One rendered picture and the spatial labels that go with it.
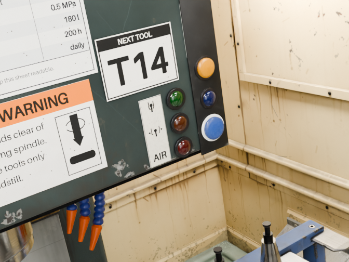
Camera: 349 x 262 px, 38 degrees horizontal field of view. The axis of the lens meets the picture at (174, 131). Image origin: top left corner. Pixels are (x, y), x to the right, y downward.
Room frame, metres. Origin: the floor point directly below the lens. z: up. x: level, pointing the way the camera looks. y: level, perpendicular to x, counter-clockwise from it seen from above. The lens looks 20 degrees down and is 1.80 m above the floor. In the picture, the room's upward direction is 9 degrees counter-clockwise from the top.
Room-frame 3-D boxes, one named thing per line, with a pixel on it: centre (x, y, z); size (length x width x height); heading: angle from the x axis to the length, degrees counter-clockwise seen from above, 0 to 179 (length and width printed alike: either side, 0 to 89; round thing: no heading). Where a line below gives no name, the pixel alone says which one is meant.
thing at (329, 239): (0.85, -0.28, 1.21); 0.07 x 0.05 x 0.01; 30
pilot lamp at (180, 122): (0.59, -0.01, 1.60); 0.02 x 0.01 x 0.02; 120
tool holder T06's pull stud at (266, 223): (0.77, -0.13, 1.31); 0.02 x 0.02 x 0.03
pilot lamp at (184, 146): (0.59, -0.01, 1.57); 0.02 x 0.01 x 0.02; 120
